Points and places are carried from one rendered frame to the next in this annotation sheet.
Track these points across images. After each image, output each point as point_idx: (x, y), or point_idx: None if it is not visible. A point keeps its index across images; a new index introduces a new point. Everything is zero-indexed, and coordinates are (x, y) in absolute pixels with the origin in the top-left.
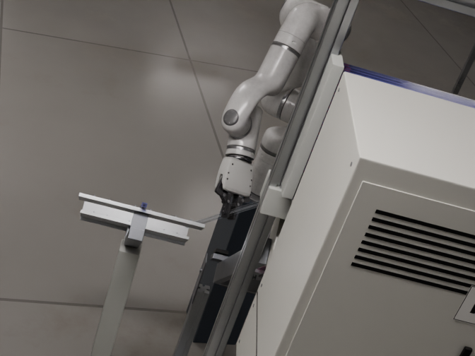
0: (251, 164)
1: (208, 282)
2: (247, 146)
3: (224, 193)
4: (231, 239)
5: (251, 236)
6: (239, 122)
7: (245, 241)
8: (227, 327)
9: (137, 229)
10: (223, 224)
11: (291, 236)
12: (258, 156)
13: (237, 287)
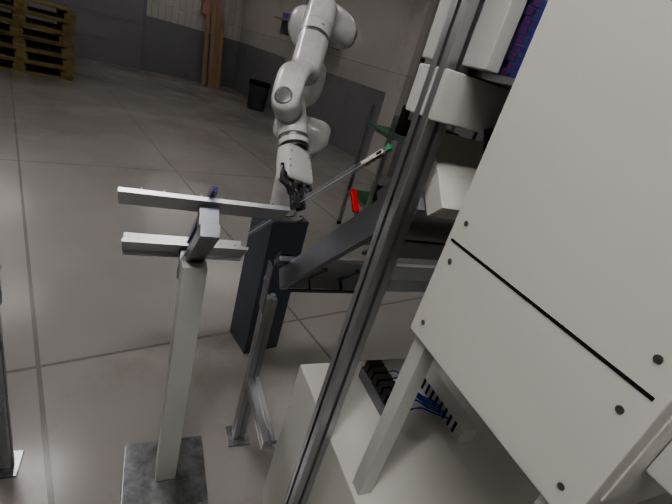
0: (307, 152)
1: (248, 301)
2: (301, 131)
3: (289, 181)
4: (266, 258)
5: (412, 166)
6: (293, 99)
7: (395, 182)
8: (371, 313)
9: (210, 223)
10: (254, 248)
11: (594, 82)
12: (277, 181)
13: (387, 252)
